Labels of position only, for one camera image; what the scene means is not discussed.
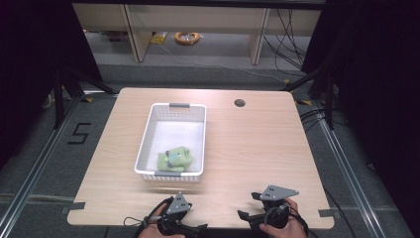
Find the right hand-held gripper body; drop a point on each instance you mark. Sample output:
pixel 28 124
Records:
pixel 276 211

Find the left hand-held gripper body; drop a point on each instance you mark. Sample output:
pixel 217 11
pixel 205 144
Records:
pixel 176 206

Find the light green fuzzy sock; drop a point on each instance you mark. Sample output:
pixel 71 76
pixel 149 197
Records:
pixel 171 167

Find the green plush toy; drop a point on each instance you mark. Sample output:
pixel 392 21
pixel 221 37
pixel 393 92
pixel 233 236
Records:
pixel 178 154

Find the white plastic basket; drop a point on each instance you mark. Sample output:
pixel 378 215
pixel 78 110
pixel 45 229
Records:
pixel 175 132

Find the person's right hand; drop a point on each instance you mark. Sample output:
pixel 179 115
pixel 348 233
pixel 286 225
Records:
pixel 290 231

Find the person's left hand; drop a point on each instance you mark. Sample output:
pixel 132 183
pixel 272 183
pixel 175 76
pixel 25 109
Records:
pixel 155 235

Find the grey tape piece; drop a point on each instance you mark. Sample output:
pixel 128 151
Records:
pixel 326 213
pixel 78 206

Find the black metal stand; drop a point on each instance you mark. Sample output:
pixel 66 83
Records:
pixel 62 95
pixel 325 95

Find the black curtain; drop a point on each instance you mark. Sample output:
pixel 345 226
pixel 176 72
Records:
pixel 33 66
pixel 373 99

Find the yellow packet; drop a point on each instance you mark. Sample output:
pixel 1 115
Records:
pixel 159 38

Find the beige shelving unit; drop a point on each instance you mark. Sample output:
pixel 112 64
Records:
pixel 198 20

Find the aluminium floor rail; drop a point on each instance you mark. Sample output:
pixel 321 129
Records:
pixel 346 172
pixel 36 168

